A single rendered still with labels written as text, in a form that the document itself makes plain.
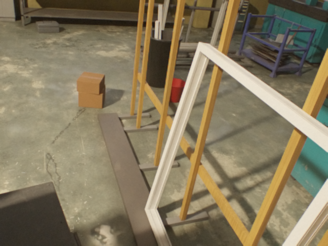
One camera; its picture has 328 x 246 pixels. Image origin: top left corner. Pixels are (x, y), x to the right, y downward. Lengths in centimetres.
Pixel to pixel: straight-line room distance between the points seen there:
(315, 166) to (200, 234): 130
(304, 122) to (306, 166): 208
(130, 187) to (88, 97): 161
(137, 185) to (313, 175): 168
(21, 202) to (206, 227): 158
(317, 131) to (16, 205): 131
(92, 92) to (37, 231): 269
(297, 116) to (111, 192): 193
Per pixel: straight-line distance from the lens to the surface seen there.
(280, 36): 702
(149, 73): 469
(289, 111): 126
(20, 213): 153
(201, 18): 906
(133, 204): 261
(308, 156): 323
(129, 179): 282
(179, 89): 424
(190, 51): 640
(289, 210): 311
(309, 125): 120
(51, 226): 146
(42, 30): 713
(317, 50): 777
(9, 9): 800
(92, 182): 286
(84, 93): 394
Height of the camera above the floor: 195
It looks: 31 degrees down
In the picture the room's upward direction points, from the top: 8 degrees clockwise
